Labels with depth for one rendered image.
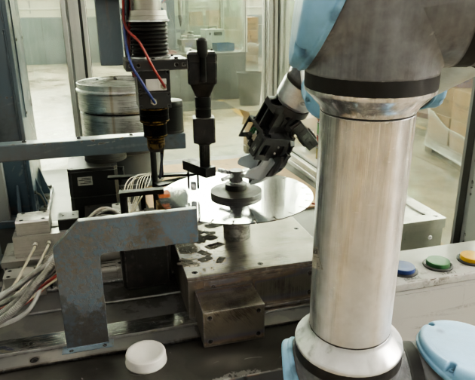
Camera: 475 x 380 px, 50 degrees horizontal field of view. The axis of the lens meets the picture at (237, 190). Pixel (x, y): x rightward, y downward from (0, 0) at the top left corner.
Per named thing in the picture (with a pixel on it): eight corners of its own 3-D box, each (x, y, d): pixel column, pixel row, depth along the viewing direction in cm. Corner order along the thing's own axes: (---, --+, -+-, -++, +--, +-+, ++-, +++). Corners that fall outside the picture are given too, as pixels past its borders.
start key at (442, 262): (439, 263, 93) (441, 253, 92) (454, 274, 89) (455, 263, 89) (420, 266, 92) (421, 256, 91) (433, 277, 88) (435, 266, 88)
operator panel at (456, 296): (467, 306, 105) (477, 239, 100) (507, 337, 95) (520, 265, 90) (342, 328, 98) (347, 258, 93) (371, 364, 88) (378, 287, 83)
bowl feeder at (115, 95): (167, 167, 201) (162, 73, 189) (181, 191, 173) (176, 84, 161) (87, 173, 193) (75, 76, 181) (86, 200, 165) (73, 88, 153)
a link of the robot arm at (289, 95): (308, 73, 97) (331, 99, 93) (297, 93, 100) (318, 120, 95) (279, 68, 93) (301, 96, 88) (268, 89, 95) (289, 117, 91)
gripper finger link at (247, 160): (225, 173, 108) (244, 139, 102) (248, 173, 111) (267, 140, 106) (232, 183, 106) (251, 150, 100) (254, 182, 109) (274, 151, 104)
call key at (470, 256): (472, 258, 95) (473, 249, 94) (488, 268, 91) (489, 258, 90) (454, 261, 94) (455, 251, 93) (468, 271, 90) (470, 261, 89)
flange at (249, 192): (265, 187, 115) (265, 176, 114) (256, 204, 104) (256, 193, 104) (218, 184, 117) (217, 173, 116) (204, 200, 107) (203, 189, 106)
